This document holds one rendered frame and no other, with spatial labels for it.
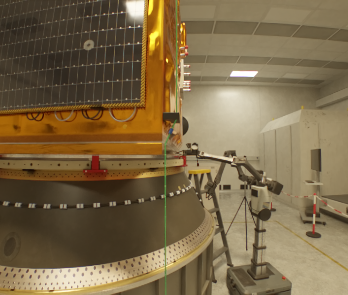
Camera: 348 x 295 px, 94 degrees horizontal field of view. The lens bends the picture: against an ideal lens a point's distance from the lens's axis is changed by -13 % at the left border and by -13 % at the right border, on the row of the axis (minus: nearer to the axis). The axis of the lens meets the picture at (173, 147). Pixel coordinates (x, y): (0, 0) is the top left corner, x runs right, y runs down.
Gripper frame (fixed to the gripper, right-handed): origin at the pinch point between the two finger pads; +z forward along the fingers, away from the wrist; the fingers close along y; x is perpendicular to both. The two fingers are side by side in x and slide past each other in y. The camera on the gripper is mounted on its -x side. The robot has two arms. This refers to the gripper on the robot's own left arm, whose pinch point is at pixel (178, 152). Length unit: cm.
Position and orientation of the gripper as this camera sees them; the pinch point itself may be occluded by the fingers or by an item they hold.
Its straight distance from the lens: 202.2
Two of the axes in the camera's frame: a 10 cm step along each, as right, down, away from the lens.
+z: -10.0, 0.0, 0.7
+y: -0.7, -0.5, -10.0
